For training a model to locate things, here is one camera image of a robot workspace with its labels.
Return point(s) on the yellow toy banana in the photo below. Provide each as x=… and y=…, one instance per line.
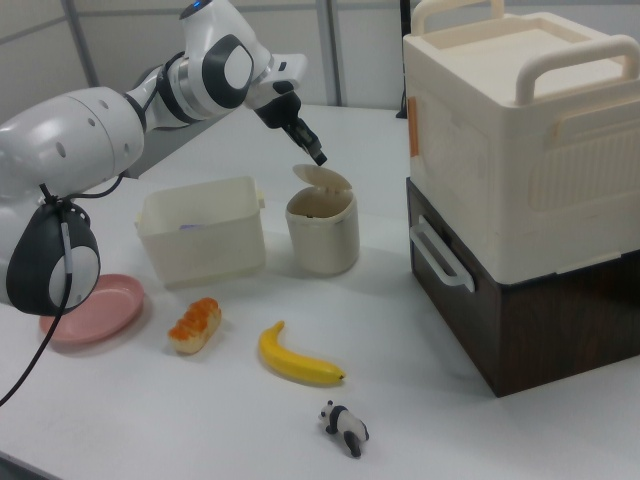
x=290, y=365

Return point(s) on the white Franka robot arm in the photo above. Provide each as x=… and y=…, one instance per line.
x=75, y=135

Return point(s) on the cream plastic storage box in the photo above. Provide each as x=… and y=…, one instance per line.
x=475, y=150

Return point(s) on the cream trash can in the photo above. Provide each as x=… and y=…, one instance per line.
x=325, y=240

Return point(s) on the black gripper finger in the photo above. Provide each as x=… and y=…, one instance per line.
x=311, y=141
x=304, y=146

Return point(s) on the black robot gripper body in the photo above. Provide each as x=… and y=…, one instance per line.
x=277, y=105

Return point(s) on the pink round plate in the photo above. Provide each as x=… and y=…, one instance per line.
x=112, y=310

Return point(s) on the orange strip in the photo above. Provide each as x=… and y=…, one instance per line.
x=414, y=127

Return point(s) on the toy bread with orange topping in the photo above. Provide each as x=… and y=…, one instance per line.
x=195, y=325

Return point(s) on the black and white panda figurine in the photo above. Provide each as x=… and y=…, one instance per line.
x=345, y=425

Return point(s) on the purple flat item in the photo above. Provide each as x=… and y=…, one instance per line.
x=190, y=227

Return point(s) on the white square plastic box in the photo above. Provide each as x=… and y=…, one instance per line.
x=200, y=255

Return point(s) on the black camera stand pole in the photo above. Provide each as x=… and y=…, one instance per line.
x=404, y=50

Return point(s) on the dark brown drawer box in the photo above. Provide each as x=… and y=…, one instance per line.
x=550, y=330

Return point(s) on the cream trash can flip lid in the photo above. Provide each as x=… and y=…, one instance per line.
x=320, y=176

